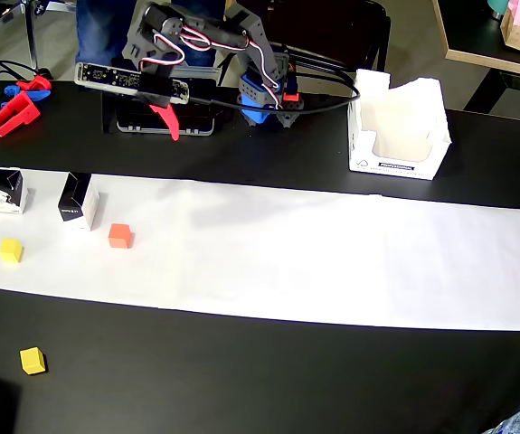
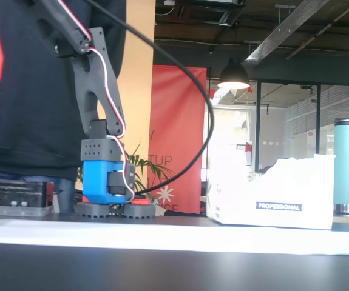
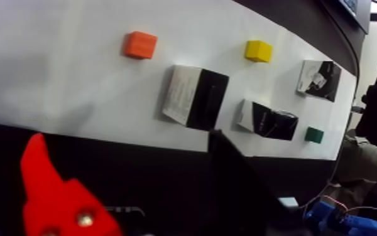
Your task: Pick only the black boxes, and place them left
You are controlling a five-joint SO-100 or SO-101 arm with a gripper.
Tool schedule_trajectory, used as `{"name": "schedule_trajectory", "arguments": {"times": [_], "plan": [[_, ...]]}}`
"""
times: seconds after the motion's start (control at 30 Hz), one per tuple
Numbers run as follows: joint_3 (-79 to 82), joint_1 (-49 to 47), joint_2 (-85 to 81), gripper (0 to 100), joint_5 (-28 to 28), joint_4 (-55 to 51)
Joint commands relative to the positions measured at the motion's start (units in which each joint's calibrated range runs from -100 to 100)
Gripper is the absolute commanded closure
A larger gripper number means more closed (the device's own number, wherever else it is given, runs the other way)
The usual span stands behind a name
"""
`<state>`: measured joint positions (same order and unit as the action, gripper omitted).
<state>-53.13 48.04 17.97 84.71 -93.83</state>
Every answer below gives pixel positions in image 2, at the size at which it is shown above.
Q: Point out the grey robot arm blue base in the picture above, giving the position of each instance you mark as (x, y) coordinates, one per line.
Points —
(96, 182)

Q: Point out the person in black shirt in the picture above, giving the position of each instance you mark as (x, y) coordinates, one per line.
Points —
(25, 121)

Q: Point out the black case with clear lid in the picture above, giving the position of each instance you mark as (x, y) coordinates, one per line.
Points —
(10, 191)

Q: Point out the green potted palm plant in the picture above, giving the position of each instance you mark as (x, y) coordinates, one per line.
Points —
(150, 166)

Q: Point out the red standing banner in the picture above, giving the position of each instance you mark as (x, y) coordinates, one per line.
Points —
(174, 121)

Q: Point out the ceiling air conditioner unit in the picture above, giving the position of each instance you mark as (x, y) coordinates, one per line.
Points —
(222, 16)

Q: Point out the black pendant lamp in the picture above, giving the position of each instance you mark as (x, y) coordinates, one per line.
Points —
(233, 75)

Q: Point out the long white paper strip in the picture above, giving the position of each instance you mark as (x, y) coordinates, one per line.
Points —
(162, 236)

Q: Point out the black framed glass partition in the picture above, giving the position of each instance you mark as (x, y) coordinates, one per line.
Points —
(257, 136)

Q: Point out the white cardboard napkins box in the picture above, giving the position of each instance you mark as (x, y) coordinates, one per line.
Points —
(268, 212)

